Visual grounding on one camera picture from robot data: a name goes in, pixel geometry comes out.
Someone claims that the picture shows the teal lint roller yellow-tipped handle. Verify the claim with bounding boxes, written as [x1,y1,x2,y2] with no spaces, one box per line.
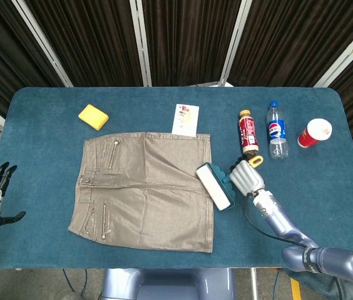
[195,155,264,211]

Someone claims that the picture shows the brown shiny skirt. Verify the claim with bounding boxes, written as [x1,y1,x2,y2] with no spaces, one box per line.
[67,132,215,253]

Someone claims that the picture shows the red label tea bottle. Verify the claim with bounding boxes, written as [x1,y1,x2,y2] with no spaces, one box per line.
[238,109,260,157]

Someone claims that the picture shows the red paper cup white lid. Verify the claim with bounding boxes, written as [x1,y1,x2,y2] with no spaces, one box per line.
[297,117,333,148]

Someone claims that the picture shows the white printed card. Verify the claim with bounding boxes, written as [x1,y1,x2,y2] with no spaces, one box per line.
[171,103,200,138]

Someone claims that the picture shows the clear Pepsi bottle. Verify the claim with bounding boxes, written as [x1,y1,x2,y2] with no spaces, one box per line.
[266,101,289,159]

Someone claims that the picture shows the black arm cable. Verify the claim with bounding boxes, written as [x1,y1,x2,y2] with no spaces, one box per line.
[243,194,344,300]

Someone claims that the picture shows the blue floor cable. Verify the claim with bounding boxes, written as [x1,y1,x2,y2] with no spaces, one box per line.
[62,268,90,296]

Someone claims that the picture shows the silver robot torso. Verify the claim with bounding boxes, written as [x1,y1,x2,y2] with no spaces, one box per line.
[101,267,237,300]

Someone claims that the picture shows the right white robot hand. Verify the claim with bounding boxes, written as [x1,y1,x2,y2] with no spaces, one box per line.
[228,159,267,195]

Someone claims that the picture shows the yellow sponge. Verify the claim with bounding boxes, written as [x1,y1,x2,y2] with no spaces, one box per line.
[78,104,110,131]

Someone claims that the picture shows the blue table cloth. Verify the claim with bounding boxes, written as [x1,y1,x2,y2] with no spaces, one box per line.
[0,86,353,270]

